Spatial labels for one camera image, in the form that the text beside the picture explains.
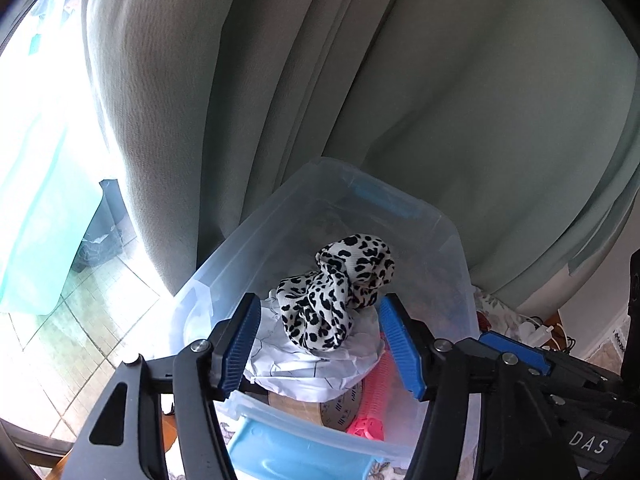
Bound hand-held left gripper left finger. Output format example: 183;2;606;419
59;291;263;480

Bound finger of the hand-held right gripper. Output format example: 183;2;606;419
456;331;625;411

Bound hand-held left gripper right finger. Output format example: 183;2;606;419
377;293;582;480

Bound leopard print scrunchie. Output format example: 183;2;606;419
276;234;396;356

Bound brown packing tape roll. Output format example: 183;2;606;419
267;375;368;431

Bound clear plastic storage container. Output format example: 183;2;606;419
172;156;475;480

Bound floral bed sheet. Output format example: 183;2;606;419
165;290;511;480

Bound teal plastic sheet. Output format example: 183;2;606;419
0;5;103;316

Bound grey-green curtain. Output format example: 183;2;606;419
80;0;640;311

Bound white charger and cables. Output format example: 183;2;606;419
505;315;556;348

